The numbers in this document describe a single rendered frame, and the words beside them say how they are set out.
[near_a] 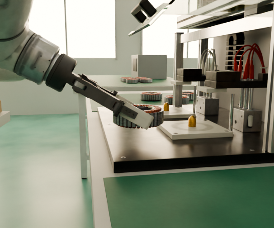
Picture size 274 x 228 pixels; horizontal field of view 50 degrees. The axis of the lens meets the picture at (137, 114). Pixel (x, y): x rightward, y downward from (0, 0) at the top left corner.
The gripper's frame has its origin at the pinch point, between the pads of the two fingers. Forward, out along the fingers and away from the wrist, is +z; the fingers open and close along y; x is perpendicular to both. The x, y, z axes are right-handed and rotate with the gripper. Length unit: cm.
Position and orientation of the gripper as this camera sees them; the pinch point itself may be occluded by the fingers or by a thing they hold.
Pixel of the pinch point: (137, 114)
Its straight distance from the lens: 65.4
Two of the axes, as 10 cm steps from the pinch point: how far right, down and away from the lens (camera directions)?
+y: 1.9, 1.8, -9.7
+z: 8.5, 4.6, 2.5
